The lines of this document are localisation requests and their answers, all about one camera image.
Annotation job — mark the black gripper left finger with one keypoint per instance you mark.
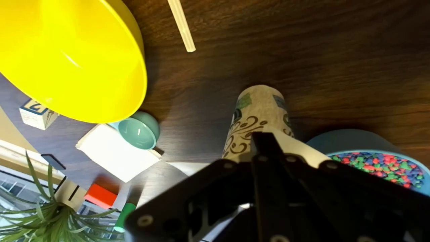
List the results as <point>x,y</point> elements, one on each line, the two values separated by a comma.
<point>202,202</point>

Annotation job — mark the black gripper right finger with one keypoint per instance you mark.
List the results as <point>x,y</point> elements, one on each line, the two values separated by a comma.
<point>358,206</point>

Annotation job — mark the small teal cup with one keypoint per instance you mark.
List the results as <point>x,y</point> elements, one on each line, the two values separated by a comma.
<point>142,132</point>

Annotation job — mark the patterned paper cup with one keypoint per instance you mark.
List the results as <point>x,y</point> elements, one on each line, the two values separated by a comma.
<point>251,116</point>

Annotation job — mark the colourful beads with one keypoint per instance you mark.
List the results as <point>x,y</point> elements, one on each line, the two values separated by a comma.
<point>381,165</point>

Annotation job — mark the blue bowl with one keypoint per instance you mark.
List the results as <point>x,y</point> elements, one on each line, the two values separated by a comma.
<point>354,141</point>

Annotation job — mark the green cylinder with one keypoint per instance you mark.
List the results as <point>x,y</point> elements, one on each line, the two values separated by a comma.
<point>126,217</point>

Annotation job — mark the orange block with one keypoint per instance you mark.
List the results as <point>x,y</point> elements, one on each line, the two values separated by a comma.
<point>103,195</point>

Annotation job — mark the folded white napkin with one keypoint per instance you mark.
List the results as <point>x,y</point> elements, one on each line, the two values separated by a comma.
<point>112,155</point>

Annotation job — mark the green spiky houseplant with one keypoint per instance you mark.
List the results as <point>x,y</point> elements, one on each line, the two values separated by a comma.
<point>45,219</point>

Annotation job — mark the white plastic spoon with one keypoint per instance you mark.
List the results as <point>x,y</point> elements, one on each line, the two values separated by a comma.
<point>184,27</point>

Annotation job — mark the small white letter block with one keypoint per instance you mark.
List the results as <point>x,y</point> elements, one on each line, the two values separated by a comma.
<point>38,116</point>

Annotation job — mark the yellow plastic bowl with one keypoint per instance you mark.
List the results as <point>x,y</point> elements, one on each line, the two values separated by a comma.
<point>68,58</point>

